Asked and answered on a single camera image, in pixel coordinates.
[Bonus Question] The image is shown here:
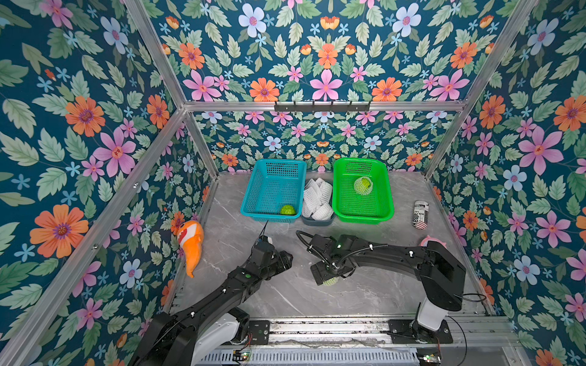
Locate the grey bin of nets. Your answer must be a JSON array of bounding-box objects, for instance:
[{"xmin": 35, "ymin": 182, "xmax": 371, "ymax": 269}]
[{"xmin": 302, "ymin": 215, "xmax": 335, "ymax": 227}]

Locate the black hook rail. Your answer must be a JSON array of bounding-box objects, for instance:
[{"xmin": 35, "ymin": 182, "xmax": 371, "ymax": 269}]
[{"xmin": 273, "ymin": 101, "xmax": 371, "ymax": 114}]

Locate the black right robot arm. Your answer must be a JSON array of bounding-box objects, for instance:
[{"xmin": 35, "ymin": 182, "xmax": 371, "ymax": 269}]
[{"xmin": 296, "ymin": 230, "xmax": 466, "ymax": 332}]

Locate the pink alarm clock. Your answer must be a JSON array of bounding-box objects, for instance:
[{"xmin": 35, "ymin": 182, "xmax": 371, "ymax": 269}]
[{"xmin": 420, "ymin": 235, "xmax": 447, "ymax": 248}]

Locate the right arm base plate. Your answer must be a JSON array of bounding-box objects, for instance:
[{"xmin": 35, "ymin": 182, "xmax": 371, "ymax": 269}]
[{"xmin": 388, "ymin": 319, "xmax": 453, "ymax": 345}]

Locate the striped drink can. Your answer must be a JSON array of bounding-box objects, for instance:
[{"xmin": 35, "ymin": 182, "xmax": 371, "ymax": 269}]
[{"xmin": 412, "ymin": 200, "xmax": 430, "ymax": 230}]

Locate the teal plastic basket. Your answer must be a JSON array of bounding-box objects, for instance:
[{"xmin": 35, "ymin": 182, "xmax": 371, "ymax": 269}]
[{"xmin": 241, "ymin": 159, "xmax": 307, "ymax": 224}]

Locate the white foam net sleeve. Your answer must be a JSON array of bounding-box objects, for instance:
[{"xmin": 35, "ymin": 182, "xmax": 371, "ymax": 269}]
[
  {"xmin": 322, "ymin": 274, "xmax": 339, "ymax": 286},
  {"xmin": 352, "ymin": 176, "xmax": 375, "ymax": 196}
]

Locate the orange clownfish toy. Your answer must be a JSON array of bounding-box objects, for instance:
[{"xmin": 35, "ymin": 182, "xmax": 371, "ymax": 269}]
[{"xmin": 177, "ymin": 221, "xmax": 204, "ymax": 278}]

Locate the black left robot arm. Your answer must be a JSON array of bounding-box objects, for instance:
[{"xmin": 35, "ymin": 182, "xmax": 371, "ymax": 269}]
[{"xmin": 129, "ymin": 233, "xmax": 293, "ymax": 365}]

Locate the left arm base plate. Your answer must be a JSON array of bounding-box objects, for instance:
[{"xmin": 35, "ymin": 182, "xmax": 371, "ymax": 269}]
[{"xmin": 229, "ymin": 320, "xmax": 271, "ymax": 346}]

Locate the bright green plastic basket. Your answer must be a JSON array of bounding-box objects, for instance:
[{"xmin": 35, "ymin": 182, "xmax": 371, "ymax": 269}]
[{"xmin": 333, "ymin": 158, "xmax": 395, "ymax": 225}]

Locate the green custard apple at edge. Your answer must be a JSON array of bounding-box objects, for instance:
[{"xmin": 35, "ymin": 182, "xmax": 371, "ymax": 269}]
[{"xmin": 280, "ymin": 204, "xmax": 297, "ymax": 216}]

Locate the pile of white foam nets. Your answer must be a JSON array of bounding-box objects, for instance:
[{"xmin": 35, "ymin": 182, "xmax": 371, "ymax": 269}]
[{"xmin": 302, "ymin": 178, "xmax": 334, "ymax": 221}]

